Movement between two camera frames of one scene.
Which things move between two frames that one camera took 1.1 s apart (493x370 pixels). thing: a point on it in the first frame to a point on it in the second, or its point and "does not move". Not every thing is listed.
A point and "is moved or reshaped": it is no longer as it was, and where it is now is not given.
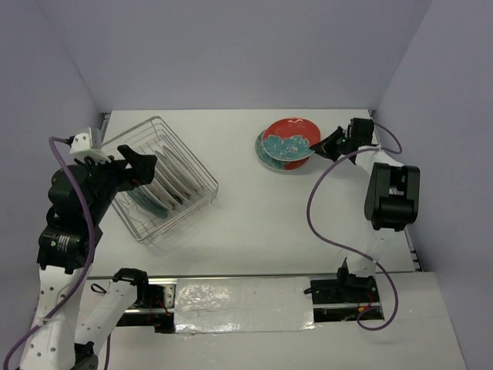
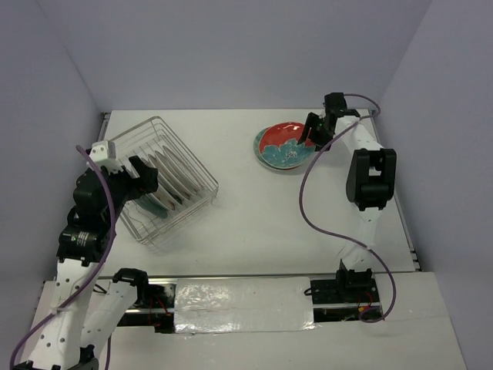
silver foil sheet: (204, 305) does not move
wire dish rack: (181, 188) does not move
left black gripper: (142, 166) to (148, 176)
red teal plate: (290, 139) is moved or reshaped
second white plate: (164, 187) does not move
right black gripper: (325, 146) to (310, 119)
